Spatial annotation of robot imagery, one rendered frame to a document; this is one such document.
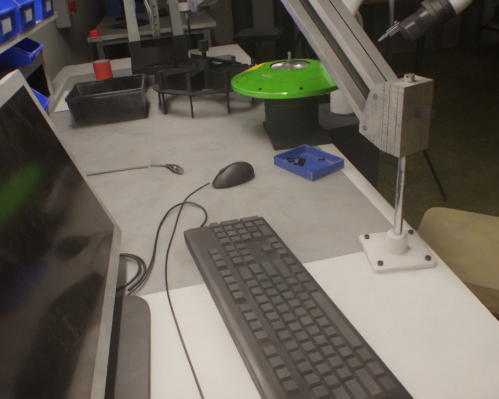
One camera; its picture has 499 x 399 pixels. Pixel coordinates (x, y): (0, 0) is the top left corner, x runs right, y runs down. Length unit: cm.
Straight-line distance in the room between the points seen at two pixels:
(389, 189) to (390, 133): 230
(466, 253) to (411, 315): 69
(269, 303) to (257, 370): 11
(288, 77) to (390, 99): 54
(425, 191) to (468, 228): 153
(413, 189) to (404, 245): 222
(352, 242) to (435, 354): 26
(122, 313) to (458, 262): 89
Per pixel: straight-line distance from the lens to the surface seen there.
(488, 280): 128
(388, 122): 68
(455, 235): 142
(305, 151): 116
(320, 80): 117
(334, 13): 78
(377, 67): 72
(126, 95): 153
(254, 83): 118
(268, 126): 128
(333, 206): 92
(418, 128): 69
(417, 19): 126
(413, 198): 289
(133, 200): 103
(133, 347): 65
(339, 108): 159
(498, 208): 290
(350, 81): 76
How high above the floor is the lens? 137
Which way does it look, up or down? 29 degrees down
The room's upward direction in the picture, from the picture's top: 5 degrees counter-clockwise
